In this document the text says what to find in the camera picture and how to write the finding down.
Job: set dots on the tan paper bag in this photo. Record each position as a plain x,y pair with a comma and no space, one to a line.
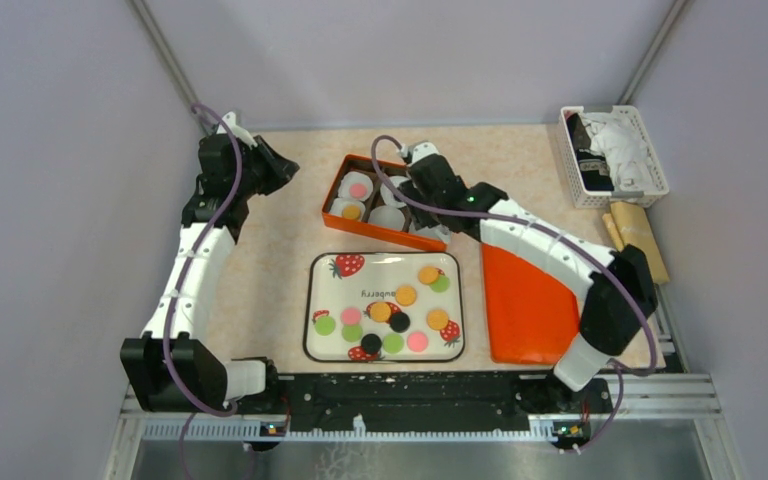
628,224

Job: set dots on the white crumpled cloth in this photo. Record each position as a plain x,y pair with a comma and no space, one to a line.
624,148

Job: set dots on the pink sandwich cookie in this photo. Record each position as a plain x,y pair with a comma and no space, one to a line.
417,342
351,316
358,190

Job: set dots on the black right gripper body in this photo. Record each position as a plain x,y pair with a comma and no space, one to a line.
423,219

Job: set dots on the orange box lid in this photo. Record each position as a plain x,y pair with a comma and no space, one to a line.
531,317

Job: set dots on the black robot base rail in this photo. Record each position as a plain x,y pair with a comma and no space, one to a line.
422,402

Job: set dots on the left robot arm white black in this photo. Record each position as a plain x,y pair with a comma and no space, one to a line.
168,366

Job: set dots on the white plastic basket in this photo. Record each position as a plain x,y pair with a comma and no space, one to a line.
583,198

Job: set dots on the black sandwich cookie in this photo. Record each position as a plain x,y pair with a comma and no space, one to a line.
371,344
399,322

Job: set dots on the white strawberry print tray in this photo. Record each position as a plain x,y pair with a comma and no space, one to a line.
366,307

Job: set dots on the black cloth in basket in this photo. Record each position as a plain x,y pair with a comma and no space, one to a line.
593,167

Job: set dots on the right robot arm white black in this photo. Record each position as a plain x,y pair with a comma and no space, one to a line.
615,286

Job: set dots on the orange cookie box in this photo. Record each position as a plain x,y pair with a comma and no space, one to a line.
381,196

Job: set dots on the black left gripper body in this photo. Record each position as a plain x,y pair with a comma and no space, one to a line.
260,172

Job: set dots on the yellow round biscuit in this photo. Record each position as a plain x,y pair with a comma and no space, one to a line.
352,212
428,275
406,295
379,312
437,319

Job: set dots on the aluminium frame rail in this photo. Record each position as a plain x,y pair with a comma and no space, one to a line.
669,426

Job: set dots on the green sandwich cookie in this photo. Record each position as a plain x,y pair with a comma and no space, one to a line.
324,325
393,343
441,284
352,333

